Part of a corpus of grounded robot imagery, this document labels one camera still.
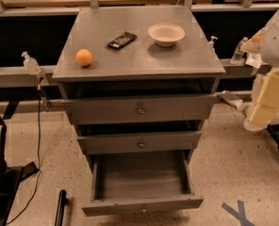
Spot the grey bottom drawer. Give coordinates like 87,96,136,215
83,151,204,217

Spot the grey drawer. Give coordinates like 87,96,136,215
77,131,201,154
64,94,217,124
83,151,204,217

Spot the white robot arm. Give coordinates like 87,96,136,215
242,9,279,132

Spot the grey wooden drawer cabinet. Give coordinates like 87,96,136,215
52,5,226,171

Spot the grey middle drawer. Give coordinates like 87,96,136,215
77,131,201,154

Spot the grey top drawer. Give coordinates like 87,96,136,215
64,94,217,124

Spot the black bar bottom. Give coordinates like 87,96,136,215
55,189,68,226

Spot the black snack bar packet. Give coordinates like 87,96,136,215
107,31,138,50

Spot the orange ball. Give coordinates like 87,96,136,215
75,49,93,67

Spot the beige paper bowl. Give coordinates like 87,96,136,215
148,24,185,47

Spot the small white pump bottle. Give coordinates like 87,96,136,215
208,36,218,52

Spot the clear plastic water bottle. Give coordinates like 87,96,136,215
230,37,248,64

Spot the clear sanitizer pump bottle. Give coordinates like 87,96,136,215
22,52,41,75

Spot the white wipes packet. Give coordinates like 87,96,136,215
246,53,262,69

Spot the blue tape cross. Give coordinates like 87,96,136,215
222,201,255,226

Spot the black stand base left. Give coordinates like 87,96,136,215
0,116,39,226

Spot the white box on rail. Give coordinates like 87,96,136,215
219,90,243,109

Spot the black cable left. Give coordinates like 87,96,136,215
6,75,51,226

